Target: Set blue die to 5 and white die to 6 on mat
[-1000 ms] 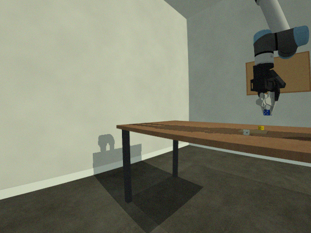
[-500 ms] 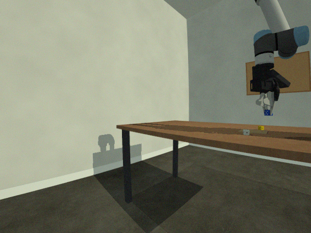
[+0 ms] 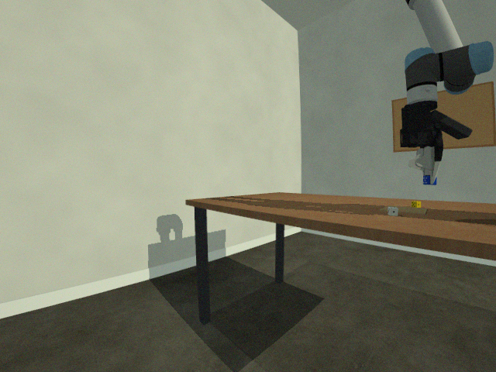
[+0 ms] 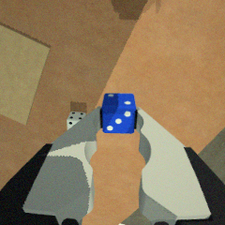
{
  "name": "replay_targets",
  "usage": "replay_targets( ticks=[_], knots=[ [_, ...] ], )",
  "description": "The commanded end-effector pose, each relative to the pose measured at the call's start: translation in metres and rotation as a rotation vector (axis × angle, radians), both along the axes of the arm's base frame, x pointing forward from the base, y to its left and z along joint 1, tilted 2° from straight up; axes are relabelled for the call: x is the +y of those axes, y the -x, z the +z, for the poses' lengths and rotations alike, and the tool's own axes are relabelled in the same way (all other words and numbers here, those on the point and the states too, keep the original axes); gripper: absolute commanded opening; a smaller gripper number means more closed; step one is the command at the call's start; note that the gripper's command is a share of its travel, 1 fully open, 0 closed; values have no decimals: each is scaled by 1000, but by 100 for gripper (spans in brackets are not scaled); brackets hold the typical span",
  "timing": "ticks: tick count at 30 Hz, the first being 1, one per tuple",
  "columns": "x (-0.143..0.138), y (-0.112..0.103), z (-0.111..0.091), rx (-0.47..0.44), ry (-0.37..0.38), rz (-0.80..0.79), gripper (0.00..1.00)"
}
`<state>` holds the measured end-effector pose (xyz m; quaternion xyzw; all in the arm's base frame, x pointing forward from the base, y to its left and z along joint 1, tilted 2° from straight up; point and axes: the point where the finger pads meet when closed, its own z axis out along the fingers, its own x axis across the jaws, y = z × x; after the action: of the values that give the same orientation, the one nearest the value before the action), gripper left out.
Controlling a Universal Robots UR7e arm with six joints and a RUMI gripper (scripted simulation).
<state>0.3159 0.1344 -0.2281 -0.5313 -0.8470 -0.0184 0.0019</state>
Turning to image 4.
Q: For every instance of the blue die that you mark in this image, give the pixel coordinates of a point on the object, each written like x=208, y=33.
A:
x=118, y=113

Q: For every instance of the tan square mat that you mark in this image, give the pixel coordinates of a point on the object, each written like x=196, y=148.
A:
x=22, y=61

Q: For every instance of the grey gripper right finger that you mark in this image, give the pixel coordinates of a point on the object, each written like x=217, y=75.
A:
x=176, y=185

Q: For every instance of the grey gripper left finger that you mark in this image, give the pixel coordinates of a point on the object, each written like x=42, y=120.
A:
x=57, y=182

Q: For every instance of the white die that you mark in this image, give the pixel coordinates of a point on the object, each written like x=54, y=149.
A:
x=74, y=117

